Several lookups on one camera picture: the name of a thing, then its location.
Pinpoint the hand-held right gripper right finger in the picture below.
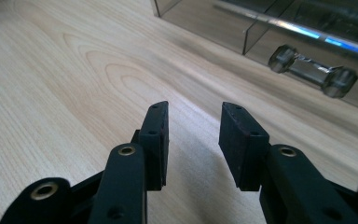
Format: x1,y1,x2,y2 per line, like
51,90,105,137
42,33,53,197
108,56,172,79
218,101,358,224

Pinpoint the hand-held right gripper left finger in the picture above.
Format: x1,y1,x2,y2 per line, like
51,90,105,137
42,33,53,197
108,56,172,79
88,100,171,224

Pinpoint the smoked acrylic drawer box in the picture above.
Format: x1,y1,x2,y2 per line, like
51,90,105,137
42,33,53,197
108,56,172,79
150,0,358,116

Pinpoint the small silver dumbbell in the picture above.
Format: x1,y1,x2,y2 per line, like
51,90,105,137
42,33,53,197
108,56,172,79
267,44,358,99

